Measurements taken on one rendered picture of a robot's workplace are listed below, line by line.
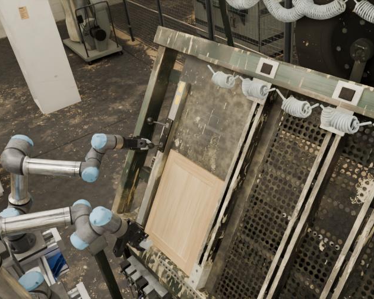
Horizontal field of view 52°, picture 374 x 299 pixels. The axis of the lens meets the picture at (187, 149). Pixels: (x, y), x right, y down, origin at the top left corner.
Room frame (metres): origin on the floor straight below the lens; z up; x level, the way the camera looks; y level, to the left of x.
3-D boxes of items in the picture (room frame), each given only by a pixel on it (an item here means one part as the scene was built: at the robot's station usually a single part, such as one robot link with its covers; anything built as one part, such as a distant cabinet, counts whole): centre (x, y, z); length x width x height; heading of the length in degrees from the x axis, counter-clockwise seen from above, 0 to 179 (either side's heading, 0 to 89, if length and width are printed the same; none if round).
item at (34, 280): (1.10, 0.79, 1.20); 0.13 x 0.12 x 0.14; 14
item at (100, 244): (1.69, 0.68, 0.84); 0.12 x 0.12 x 0.18; 35
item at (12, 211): (1.56, 1.02, 1.20); 0.13 x 0.12 x 0.14; 176
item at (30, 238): (1.55, 1.02, 1.09); 0.15 x 0.15 x 0.10
